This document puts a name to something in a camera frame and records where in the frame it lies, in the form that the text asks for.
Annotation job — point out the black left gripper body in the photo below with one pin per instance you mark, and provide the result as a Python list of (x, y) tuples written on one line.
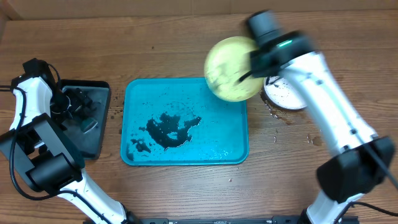
[(63, 104)]

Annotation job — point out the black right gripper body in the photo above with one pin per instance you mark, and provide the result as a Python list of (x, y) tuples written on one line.
[(265, 66)]

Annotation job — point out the dark green sponge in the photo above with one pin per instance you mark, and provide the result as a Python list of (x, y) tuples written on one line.
[(88, 124)]

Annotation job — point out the white plate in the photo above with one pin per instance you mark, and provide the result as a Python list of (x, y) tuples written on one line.
[(281, 93)]

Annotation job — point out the yellow-green plate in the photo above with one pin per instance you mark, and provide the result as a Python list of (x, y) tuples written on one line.
[(225, 63)]

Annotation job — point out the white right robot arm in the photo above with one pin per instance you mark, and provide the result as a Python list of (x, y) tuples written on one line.
[(360, 158)]

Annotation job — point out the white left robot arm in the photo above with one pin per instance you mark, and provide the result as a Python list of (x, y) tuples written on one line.
[(58, 125)]

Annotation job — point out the black water tray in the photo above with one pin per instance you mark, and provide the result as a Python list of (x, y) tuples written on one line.
[(89, 143)]

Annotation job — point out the teal plastic tray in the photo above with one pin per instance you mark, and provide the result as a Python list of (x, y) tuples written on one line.
[(180, 122)]

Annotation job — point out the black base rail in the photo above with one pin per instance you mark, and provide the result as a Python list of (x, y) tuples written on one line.
[(270, 220)]

